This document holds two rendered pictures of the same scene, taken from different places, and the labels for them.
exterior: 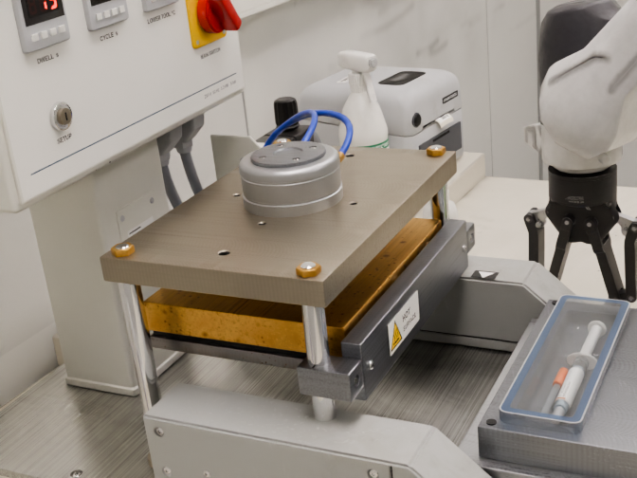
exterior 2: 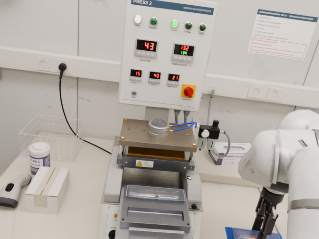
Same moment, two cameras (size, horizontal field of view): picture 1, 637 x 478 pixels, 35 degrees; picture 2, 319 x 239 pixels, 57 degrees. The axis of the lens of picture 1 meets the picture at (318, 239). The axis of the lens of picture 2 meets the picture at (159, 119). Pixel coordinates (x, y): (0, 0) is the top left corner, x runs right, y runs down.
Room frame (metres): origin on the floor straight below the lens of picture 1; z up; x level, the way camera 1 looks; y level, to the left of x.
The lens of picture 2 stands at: (0.21, -0.80, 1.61)
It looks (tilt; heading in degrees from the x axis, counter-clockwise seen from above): 25 degrees down; 57
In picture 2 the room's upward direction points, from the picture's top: 8 degrees clockwise
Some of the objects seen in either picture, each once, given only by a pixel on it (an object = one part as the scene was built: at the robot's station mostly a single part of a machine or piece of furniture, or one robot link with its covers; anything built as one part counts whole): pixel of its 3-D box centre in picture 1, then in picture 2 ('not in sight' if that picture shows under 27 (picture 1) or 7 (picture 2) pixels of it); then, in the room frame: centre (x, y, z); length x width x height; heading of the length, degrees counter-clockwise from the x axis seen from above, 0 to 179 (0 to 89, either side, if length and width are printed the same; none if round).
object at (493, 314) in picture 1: (450, 298); (190, 179); (0.83, -0.12, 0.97); 0.26 x 0.05 x 0.07; 62
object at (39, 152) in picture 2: not in sight; (40, 159); (0.39, 0.40, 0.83); 0.09 x 0.09 x 0.15
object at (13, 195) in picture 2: not in sight; (15, 186); (0.28, 0.28, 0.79); 0.20 x 0.08 x 0.08; 59
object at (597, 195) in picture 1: (582, 202); (270, 198); (1.06, -0.30, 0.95); 0.08 x 0.08 x 0.09
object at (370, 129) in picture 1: (363, 127); not in sight; (1.58, -0.09, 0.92); 0.09 x 0.08 x 0.25; 33
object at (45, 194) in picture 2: not in sight; (48, 188); (0.39, 0.22, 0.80); 0.19 x 0.13 x 0.09; 59
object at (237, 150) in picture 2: not in sight; (233, 153); (1.32, 0.14, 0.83); 0.23 x 0.12 x 0.07; 161
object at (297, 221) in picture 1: (274, 217); (162, 134); (0.78, 0.03, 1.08); 0.31 x 0.24 x 0.13; 152
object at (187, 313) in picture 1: (304, 246); (158, 142); (0.75, 0.01, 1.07); 0.22 x 0.17 x 0.10; 152
